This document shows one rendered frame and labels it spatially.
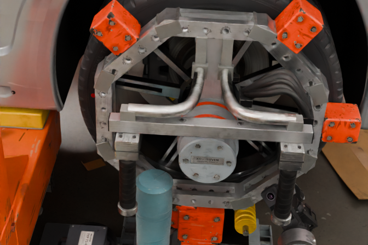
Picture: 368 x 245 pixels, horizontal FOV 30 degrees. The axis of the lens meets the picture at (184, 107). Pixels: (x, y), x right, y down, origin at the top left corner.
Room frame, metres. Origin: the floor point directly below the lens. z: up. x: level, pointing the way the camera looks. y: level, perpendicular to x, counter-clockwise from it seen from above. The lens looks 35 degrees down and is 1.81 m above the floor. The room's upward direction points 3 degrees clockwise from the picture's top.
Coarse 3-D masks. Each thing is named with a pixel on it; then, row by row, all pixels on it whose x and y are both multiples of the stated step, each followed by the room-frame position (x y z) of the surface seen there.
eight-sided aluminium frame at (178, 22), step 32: (160, 32) 1.33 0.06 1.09; (192, 32) 1.33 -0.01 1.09; (224, 32) 1.33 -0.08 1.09; (256, 32) 1.32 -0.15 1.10; (128, 64) 1.33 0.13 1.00; (288, 64) 1.32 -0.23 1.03; (96, 96) 1.33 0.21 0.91; (320, 96) 1.32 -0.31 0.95; (96, 128) 1.33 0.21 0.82; (320, 128) 1.32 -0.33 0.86; (192, 192) 1.34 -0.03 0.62; (224, 192) 1.34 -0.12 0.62; (256, 192) 1.33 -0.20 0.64
